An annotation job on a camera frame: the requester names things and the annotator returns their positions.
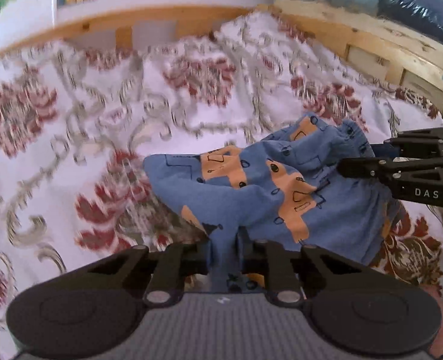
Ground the blue pyjama pants orange print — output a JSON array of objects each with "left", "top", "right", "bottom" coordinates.
[{"left": 143, "top": 113, "right": 405, "bottom": 290}]

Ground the floral white red bedspread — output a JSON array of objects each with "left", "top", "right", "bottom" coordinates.
[{"left": 0, "top": 29, "right": 443, "bottom": 359}]

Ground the wooden bed frame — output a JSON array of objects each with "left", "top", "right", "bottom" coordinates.
[{"left": 0, "top": 1, "right": 443, "bottom": 110}]

